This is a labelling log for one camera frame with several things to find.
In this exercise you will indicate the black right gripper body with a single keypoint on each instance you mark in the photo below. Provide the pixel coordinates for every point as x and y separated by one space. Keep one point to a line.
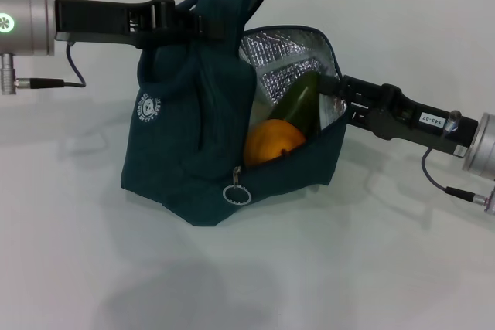
410 117

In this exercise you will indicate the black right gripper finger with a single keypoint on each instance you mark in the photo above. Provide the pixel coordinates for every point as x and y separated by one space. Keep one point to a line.
334 84
357 117

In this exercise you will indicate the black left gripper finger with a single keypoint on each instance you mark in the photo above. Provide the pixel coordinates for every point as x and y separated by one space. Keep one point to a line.
193 26

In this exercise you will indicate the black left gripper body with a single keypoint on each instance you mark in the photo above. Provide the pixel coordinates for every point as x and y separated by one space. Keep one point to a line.
96 19

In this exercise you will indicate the green cucumber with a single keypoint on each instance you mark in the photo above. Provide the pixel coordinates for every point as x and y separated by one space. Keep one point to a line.
298 102

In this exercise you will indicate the orange pear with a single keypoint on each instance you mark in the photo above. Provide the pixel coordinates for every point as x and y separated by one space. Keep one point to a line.
272 142

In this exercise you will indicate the teal insulated lunch bag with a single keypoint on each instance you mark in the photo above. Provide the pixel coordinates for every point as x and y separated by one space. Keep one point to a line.
181 144

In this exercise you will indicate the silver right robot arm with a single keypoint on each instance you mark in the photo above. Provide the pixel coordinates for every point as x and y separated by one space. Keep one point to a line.
483 144

